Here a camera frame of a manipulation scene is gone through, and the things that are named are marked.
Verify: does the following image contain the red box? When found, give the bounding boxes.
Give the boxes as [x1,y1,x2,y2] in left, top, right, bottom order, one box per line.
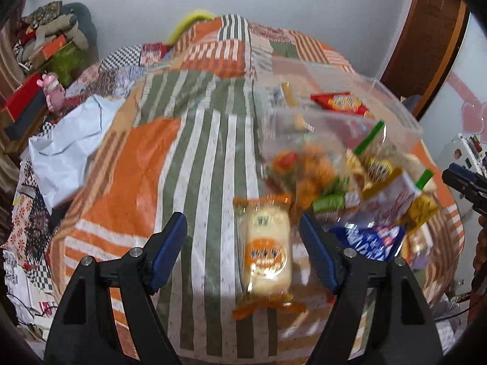
[5,73,47,122]

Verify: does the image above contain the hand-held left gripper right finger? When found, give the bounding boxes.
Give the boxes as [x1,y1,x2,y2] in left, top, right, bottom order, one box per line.
[299,213,444,365]

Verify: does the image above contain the green patterned bag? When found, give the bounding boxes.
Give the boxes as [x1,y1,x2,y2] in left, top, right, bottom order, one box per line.
[51,43,91,81]

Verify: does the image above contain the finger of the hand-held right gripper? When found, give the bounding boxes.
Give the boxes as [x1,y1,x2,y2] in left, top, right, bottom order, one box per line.
[442,163,487,215]

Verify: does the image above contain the blue snack packet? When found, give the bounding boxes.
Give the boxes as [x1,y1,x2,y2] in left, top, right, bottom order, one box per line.
[329,225,406,262]

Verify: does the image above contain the pink toy figure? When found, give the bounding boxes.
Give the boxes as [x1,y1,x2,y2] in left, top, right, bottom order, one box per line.
[37,73,65,112]

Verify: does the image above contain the orange chips packet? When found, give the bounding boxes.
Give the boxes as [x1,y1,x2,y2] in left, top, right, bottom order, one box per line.
[266,142,343,206]

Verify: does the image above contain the wooden door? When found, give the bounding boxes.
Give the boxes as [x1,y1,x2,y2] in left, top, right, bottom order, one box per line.
[380,0,471,119]

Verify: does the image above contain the orange box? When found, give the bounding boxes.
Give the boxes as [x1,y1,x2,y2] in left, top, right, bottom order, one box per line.
[32,36,68,60]

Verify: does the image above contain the orange bread packet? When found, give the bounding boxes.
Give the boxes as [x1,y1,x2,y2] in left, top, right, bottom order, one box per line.
[232,194,307,322]

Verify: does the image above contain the yellow stick snack packet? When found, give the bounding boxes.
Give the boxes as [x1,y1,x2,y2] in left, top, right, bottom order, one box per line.
[281,82,306,130]

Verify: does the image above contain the striped patchwork blanket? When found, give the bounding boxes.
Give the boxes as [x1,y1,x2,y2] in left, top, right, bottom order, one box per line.
[49,14,467,365]

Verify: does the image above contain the patterned folded cloth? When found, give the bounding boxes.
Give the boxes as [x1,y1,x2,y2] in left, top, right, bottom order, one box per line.
[21,2,65,28]

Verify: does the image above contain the white cabinet with pink stickers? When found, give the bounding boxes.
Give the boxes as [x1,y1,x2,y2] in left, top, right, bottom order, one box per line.
[419,13,487,168]

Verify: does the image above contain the red cracker packet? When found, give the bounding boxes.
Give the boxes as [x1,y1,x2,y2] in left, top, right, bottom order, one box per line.
[310,91,371,117]

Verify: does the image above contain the checkered patchwork quilt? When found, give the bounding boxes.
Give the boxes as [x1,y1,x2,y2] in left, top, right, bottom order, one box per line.
[2,42,170,335]

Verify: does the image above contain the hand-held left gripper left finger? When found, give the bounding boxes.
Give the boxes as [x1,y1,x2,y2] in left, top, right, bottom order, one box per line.
[44,212,189,365]

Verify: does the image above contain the white plastic appliance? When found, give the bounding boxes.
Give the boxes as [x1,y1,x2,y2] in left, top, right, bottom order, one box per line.
[437,133,487,179]

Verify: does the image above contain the person's right hand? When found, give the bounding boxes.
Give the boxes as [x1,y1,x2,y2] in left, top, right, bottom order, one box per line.
[472,215,487,298]

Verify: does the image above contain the dark blue box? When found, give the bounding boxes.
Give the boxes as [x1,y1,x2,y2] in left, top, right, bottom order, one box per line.
[2,99,49,143]

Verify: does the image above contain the green snack packet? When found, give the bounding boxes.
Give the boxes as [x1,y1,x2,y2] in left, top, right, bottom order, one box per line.
[312,192,349,214]

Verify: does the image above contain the white crumpled sheet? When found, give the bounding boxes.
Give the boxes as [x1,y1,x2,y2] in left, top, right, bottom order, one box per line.
[28,95,126,210]

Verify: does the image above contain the yellow pillow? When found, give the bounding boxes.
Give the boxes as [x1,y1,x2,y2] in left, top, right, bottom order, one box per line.
[167,9,218,45]

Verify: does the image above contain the clear zip bag green seal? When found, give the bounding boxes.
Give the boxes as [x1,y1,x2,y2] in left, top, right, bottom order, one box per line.
[344,121,404,200]
[403,168,436,198]

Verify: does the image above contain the clear plastic container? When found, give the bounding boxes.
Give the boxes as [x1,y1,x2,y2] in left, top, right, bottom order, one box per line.
[253,55,425,215]

